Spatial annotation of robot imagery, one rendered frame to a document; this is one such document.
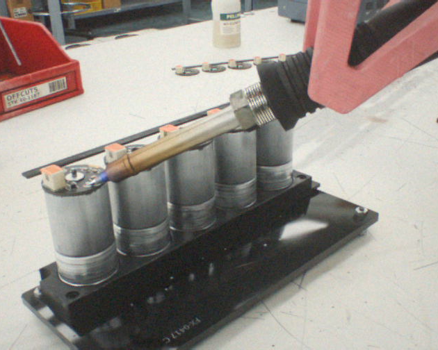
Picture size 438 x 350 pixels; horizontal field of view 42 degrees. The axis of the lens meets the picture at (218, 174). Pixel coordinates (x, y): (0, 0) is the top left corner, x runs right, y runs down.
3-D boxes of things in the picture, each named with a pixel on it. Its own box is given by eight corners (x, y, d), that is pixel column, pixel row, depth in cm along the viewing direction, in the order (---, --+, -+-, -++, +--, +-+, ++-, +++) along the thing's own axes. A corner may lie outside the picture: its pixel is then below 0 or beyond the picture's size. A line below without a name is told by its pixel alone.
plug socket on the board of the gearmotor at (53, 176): (72, 184, 21) (69, 168, 21) (51, 192, 21) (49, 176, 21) (61, 178, 22) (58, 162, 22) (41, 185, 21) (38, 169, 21)
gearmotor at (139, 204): (183, 257, 26) (176, 153, 23) (139, 280, 24) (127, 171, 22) (149, 237, 27) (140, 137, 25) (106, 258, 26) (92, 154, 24)
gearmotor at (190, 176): (227, 233, 27) (224, 133, 25) (189, 253, 26) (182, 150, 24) (193, 216, 29) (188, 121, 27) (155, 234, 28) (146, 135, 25)
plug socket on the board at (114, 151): (133, 161, 23) (131, 146, 23) (115, 168, 23) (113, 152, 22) (122, 155, 24) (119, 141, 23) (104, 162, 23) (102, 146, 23)
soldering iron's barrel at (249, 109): (117, 201, 21) (279, 126, 19) (94, 165, 20) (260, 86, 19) (124, 183, 22) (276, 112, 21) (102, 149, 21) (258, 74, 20)
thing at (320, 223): (272, 188, 34) (272, 171, 34) (378, 231, 29) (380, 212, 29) (23, 315, 24) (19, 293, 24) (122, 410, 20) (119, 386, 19)
